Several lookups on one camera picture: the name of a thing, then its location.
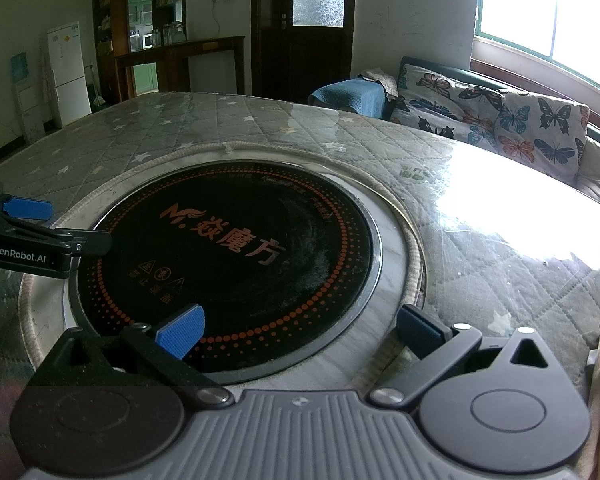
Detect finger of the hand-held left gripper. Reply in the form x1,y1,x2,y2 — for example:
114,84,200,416
0,187,54,222
0,220,113,260

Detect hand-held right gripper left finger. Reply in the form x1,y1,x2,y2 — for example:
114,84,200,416
32,304,236,408

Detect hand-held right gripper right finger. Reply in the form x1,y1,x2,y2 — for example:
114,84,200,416
370,304,563,408

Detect round black induction hob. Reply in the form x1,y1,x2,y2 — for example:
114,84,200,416
62,160,383,373

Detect water dispenser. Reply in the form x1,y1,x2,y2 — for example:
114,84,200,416
10,52,48,143

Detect white fridge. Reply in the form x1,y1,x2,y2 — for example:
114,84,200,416
46,21,93,128

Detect white board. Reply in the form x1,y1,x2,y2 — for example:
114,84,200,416
187,52,239,97

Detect wooden shelf cabinet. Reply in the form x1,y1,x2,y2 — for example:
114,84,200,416
91,0,188,103

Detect dark wooden counter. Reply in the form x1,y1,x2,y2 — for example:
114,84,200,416
114,35,247,103

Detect butterfly print cushion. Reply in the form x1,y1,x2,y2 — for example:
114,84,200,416
495,89,592,187
390,62,507,147

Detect blue sofa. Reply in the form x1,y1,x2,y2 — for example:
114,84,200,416
307,55,600,201

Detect beige towel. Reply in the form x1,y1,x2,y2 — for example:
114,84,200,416
357,67,400,103

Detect dark door with frosted glass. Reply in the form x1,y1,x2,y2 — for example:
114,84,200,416
252,0,358,107

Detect large window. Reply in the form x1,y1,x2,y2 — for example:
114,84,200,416
472,0,600,107

